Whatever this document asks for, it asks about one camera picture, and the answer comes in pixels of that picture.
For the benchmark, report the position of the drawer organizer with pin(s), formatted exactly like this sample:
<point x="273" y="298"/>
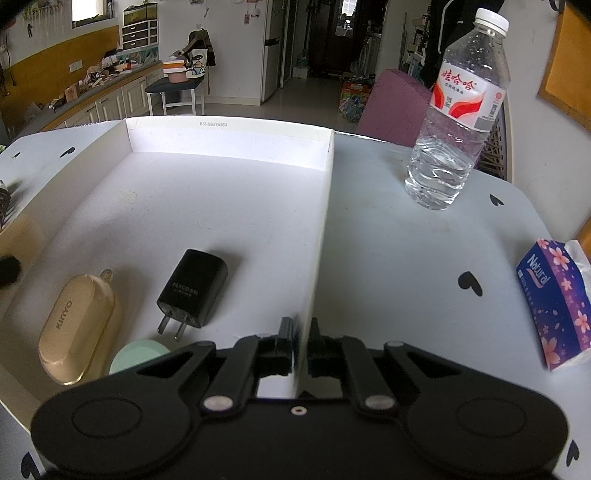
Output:
<point x="138" y="30"/>

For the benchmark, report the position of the mint green round disc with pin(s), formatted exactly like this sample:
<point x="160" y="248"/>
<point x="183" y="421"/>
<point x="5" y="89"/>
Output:
<point x="134" y="357"/>

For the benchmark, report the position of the cork board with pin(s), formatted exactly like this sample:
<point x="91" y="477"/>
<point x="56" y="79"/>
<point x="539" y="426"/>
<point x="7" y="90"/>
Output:
<point x="568" y="78"/>

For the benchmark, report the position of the white cardboard box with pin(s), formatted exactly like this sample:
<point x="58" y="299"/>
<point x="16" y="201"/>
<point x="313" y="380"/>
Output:
<point x="184" y="194"/>

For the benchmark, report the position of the cream cabinet row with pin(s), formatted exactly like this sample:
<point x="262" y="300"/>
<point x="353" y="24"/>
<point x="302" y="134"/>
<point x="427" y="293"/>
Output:
<point x="115" y="99"/>

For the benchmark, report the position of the black jacket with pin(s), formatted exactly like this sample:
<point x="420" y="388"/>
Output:
<point x="436" y="27"/>

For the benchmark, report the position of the wicker chair back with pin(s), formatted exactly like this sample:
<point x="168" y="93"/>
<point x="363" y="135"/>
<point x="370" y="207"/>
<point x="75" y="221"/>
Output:
<point x="494" y="147"/>

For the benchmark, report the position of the colourful floor bag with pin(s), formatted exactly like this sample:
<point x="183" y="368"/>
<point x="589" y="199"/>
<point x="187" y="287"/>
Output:
<point x="355" y="99"/>

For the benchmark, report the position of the window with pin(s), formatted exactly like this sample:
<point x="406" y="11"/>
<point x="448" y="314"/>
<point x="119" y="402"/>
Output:
<point x="90" y="11"/>

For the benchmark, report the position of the bag with dark cloth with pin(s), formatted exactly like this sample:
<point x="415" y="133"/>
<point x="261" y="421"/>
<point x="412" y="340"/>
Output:
<point x="198" y="50"/>

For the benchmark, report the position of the clear water bottle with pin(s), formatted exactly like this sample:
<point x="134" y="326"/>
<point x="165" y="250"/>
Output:
<point x="443" y="161"/>

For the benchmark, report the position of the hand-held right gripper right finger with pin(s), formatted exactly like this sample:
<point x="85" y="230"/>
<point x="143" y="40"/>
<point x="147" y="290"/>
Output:
<point x="315" y="344"/>

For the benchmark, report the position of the dark topped stool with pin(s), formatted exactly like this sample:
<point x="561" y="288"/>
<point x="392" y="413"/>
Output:
<point x="173" y="84"/>

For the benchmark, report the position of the pink pot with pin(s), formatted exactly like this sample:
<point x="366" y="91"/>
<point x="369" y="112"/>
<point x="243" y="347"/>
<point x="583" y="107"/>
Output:
<point x="175" y="71"/>

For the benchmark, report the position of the countertop clutter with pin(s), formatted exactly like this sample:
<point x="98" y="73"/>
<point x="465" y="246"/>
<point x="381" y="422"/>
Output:
<point x="97" y="76"/>

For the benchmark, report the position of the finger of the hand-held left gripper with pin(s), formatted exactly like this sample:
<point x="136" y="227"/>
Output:
<point x="8" y="272"/>

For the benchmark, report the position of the pink chair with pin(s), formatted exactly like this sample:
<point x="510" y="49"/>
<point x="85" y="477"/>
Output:
<point x="392" y="106"/>

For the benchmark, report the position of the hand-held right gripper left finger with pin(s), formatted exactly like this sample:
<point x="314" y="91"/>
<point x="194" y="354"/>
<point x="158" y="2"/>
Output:
<point x="287" y="344"/>

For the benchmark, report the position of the beige earbuds case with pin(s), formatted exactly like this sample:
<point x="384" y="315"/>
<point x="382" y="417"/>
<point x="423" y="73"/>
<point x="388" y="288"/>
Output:
<point x="74" y="323"/>

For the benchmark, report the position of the black power adapter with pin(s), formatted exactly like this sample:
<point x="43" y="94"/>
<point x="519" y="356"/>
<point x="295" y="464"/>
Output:
<point x="194" y="290"/>

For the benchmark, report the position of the purple floral tissue pack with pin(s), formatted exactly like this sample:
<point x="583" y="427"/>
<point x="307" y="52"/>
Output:
<point x="554" y="300"/>

